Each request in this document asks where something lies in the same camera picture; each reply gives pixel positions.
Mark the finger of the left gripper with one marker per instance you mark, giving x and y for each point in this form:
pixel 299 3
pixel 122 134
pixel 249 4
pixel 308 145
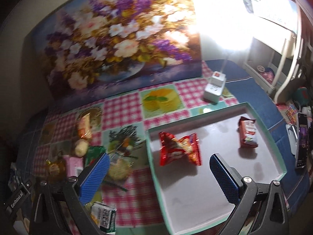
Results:
pixel 15 202

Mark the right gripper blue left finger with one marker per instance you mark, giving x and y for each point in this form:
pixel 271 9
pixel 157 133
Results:
pixel 80 190

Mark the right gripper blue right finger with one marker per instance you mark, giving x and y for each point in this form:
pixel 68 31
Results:
pixel 240 191

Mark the pink snack packet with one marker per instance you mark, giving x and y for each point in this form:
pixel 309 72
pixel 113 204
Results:
pixel 74 165

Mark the yellow cake packet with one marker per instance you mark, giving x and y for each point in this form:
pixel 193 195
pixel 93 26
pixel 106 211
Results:
pixel 56 170

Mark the green white snack packet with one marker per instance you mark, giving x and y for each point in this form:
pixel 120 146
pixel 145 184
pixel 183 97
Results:
pixel 104 217

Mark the round pale yellow bun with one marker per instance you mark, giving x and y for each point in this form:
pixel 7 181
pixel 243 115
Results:
pixel 81 147

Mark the round rice cracker packet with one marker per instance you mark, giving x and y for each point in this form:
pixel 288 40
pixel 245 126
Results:
pixel 120 170

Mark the orange bread roll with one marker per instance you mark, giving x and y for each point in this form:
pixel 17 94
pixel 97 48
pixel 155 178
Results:
pixel 84 127

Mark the small red snack packet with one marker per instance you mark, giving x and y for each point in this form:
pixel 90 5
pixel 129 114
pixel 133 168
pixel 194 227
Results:
pixel 247 133

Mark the red snack bag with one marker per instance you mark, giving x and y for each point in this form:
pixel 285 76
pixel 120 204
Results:
pixel 173 148

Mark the teal rimmed white tray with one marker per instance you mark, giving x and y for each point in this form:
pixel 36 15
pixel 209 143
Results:
pixel 234 144

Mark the black phone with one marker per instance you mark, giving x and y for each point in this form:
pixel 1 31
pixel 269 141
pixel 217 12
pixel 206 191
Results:
pixel 302 141

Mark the pink checkered food tablecloth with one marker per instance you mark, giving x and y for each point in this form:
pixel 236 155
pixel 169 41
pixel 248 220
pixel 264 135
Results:
pixel 138 210

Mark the white power adapter cube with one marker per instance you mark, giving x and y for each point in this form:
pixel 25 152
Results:
pixel 214 88

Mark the floral painting canvas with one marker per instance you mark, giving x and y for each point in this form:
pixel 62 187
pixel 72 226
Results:
pixel 92 49

